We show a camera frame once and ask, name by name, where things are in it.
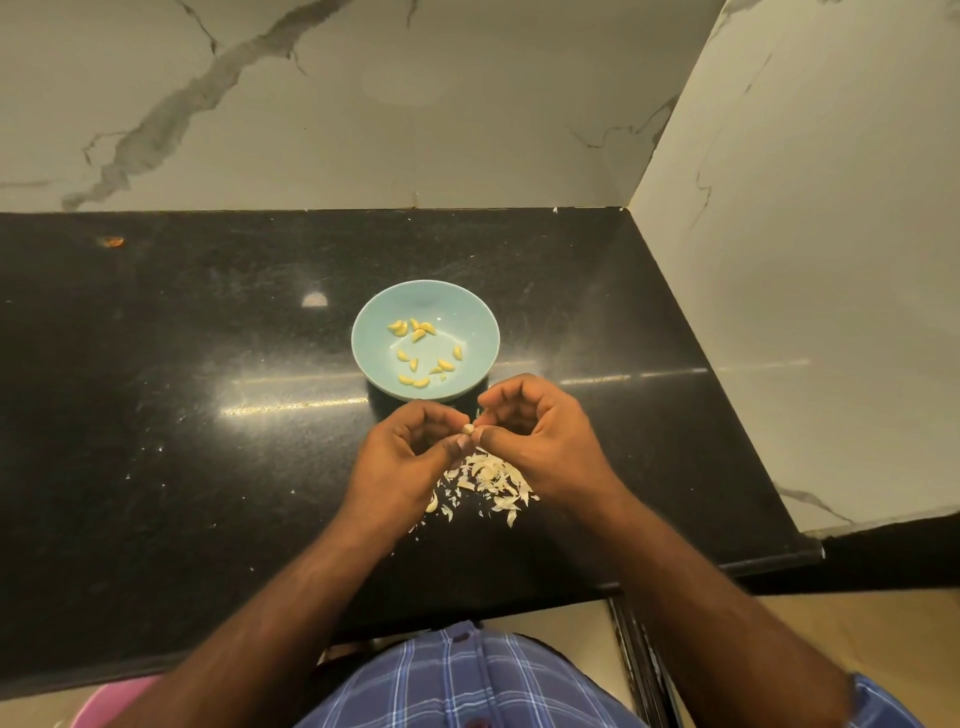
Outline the person's left forearm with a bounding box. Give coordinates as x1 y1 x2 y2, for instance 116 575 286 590
108 510 389 728

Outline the person's left hand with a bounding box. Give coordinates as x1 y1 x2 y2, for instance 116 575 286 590
337 400 479 549

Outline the person's right forearm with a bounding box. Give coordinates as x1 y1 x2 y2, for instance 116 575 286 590
577 483 857 728

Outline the pink plastic bucket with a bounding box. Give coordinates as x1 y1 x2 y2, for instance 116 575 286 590
69 675 161 728

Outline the light blue bowl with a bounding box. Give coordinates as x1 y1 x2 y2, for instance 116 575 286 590
351 279 503 404

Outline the pile of garlic skins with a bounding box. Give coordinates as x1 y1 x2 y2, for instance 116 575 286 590
423 450 539 530

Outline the black cabinet trim strip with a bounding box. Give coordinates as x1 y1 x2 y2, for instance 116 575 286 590
607 595 680 728

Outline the blue plaid shirt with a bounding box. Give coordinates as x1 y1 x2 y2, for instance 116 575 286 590
300 619 924 728

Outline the cluster of peeled garlic cloves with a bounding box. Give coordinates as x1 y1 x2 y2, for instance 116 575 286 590
387 316 470 390

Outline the person's right hand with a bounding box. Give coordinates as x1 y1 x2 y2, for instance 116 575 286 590
474 375 624 521

